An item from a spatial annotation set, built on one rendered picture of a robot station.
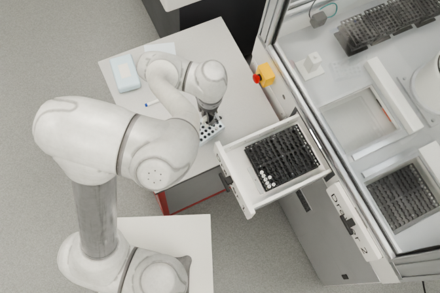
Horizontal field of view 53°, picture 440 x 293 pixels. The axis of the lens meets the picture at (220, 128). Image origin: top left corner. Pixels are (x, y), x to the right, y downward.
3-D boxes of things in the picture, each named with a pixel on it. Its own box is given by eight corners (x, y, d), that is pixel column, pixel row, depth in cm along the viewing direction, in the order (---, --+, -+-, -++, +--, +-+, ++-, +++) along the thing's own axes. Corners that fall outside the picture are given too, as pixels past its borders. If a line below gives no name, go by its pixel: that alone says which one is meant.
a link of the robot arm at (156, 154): (207, 120, 94) (147, 102, 95) (190, 155, 78) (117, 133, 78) (193, 172, 99) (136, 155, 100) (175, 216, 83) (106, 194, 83)
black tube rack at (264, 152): (264, 193, 162) (267, 189, 156) (243, 152, 167) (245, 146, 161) (315, 169, 167) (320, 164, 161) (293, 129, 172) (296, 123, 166)
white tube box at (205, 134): (200, 147, 175) (200, 144, 171) (187, 131, 177) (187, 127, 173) (224, 129, 178) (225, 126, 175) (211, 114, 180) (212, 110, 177)
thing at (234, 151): (250, 213, 159) (252, 210, 154) (219, 152, 167) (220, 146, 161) (342, 168, 168) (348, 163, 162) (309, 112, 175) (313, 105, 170)
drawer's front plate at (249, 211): (247, 220, 160) (251, 214, 150) (213, 151, 168) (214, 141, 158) (251, 218, 160) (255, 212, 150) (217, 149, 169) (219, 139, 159)
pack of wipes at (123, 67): (142, 87, 182) (141, 83, 178) (119, 94, 181) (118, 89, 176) (131, 57, 187) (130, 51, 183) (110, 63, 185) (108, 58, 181)
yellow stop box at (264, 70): (261, 89, 177) (264, 80, 170) (253, 74, 179) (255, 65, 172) (272, 84, 178) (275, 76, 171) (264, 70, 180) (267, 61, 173)
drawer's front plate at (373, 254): (366, 261, 157) (378, 259, 147) (325, 189, 166) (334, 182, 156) (370, 259, 158) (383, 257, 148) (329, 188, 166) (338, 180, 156)
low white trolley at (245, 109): (164, 224, 238) (154, 193, 167) (122, 126, 256) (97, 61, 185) (259, 180, 250) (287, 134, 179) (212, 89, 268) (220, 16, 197)
